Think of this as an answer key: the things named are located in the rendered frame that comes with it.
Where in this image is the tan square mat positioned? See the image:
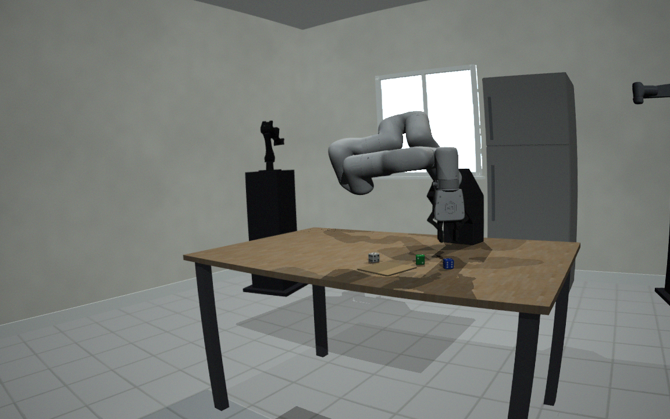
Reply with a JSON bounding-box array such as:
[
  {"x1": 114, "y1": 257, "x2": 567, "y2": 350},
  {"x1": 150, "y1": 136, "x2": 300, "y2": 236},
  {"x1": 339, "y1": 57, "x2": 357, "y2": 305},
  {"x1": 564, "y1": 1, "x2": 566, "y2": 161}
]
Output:
[{"x1": 357, "y1": 261, "x2": 417, "y2": 276}]

